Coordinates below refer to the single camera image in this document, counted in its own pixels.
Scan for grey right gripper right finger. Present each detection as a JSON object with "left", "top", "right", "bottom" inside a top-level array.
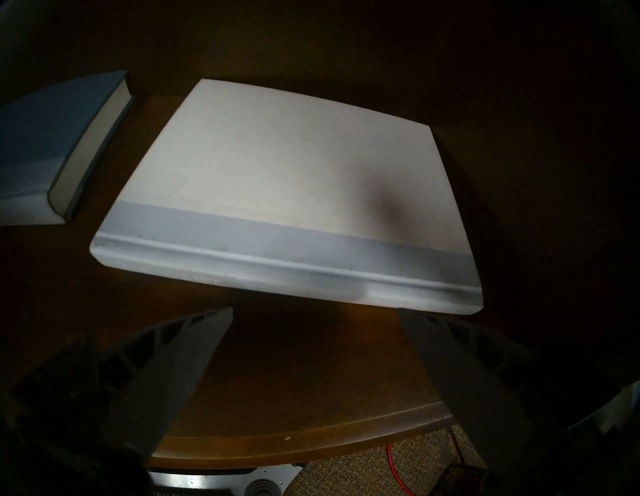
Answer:
[{"left": 398, "top": 308, "right": 533, "bottom": 476}]

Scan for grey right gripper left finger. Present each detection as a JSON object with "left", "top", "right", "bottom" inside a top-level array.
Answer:
[{"left": 97, "top": 306, "right": 235, "bottom": 458}]

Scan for large white book grey spine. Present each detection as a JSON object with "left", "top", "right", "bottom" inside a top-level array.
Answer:
[{"left": 90, "top": 78, "right": 485, "bottom": 316}]

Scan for blue book with grey spine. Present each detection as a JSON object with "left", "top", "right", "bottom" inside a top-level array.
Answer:
[{"left": 0, "top": 70, "right": 137, "bottom": 227}]

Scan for grey robot mobile base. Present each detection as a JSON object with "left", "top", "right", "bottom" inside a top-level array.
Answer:
[{"left": 147, "top": 464, "right": 306, "bottom": 496}]

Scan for dark wooden bookshelf cabinet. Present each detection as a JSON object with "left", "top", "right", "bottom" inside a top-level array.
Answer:
[{"left": 0, "top": 0, "right": 640, "bottom": 471}]

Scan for red cable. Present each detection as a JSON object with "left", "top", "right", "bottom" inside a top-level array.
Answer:
[{"left": 387, "top": 444, "right": 416, "bottom": 496}]

